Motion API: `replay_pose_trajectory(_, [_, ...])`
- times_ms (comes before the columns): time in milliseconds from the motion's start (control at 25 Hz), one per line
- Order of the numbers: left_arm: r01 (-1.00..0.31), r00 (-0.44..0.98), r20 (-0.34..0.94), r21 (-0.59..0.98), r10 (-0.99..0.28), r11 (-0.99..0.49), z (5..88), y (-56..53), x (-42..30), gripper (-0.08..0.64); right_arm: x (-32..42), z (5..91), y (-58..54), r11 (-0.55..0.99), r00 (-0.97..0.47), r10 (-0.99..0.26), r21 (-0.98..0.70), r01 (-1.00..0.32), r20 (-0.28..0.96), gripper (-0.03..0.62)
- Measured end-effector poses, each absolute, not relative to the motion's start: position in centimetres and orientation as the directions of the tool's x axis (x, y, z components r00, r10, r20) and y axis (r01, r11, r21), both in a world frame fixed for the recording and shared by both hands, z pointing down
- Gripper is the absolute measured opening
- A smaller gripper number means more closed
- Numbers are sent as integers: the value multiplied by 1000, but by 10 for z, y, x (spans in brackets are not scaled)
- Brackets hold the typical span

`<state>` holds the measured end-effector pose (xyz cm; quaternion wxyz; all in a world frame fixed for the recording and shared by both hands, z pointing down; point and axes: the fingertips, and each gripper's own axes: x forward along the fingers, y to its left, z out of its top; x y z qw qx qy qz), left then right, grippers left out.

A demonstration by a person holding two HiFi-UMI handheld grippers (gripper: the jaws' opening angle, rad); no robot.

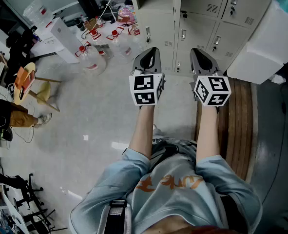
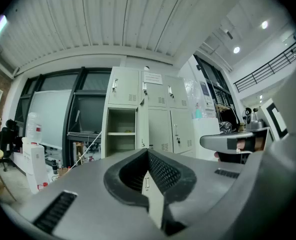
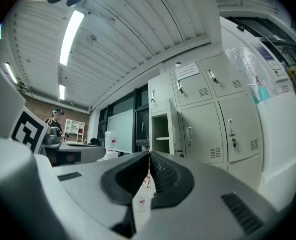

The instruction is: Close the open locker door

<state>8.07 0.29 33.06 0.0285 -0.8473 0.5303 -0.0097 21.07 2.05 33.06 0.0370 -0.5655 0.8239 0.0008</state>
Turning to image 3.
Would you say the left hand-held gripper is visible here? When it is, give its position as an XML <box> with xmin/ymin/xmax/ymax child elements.
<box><xmin>0</xmin><ymin>56</ymin><xmax>63</xmax><ymax>155</ymax></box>

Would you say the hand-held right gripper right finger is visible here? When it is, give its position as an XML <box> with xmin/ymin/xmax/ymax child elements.
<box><xmin>137</xmin><ymin>150</ymin><xmax>280</xmax><ymax>240</ymax></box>

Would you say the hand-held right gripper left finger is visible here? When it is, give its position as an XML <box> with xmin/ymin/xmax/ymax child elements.
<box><xmin>53</xmin><ymin>150</ymin><xmax>151</xmax><ymax>239</ymax></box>

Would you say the locker door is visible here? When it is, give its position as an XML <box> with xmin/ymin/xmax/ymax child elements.
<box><xmin>165</xmin><ymin>97</ymin><xmax>186</xmax><ymax>159</ymax></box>

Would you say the grey metal locker cabinet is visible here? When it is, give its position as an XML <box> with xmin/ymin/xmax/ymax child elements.
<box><xmin>147</xmin><ymin>53</ymin><xmax>263</xmax><ymax>192</ymax></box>

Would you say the white water dispenser stand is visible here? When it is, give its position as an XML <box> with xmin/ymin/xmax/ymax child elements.
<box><xmin>104</xmin><ymin>150</ymin><xmax>119</xmax><ymax>160</ymax></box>

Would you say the large clear water bottle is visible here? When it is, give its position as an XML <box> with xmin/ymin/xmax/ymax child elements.
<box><xmin>105</xmin><ymin>130</ymin><xmax>118</xmax><ymax>152</ymax></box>

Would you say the white open shelf unit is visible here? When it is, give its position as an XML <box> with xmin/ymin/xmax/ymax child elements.
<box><xmin>64</xmin><ymin>118</ymin><xmax>86</xmax><ymax>144</ymax></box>

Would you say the clear water jug red cap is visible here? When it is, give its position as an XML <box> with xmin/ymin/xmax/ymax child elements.
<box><xmin>133</xmin><ymin>171</ymin><xmax>155</xmax><ymax>216</ymax></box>

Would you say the frosted glass board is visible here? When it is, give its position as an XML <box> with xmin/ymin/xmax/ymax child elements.
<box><xmin>107</xmin><ymin>108</ymin><xmax>135</xmax><ymax>155</ymax></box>

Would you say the white foam box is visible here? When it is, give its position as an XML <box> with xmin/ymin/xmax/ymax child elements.
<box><xmin>256</xmin><ymin>91</ymin><xmax>296</xmax><ymax>212</ymax></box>

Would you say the teal spray bottle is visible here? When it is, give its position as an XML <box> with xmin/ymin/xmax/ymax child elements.
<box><xmin>252</xmin><ymin>75</ymin><xmax>271</xmax><ymax>105</ymax></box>

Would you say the white paper notice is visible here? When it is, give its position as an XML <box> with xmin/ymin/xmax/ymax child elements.
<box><xmin>174</xmin><ymin>62</ymin><xmax>201</xmax><ymax>79</ymax></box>

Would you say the clear plastic bag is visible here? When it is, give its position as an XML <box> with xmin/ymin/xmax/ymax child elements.
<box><xmin>224</xmin><ymin>46</ymin><xmax>280</xmax><ymax>105</ymax></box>

